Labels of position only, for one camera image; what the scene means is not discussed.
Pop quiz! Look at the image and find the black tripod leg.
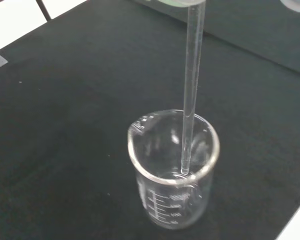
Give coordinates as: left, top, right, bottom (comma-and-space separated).
38, 0, 52, 22

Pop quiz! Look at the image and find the clear glass graduated beaker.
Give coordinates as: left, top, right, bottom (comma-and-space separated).
126, 109, 221, 231

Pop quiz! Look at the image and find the white test tube rack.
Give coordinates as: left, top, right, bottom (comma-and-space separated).
274, 197, 300, 240

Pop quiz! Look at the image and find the black bench cloth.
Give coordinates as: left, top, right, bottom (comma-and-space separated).
0, 0, 300, 240

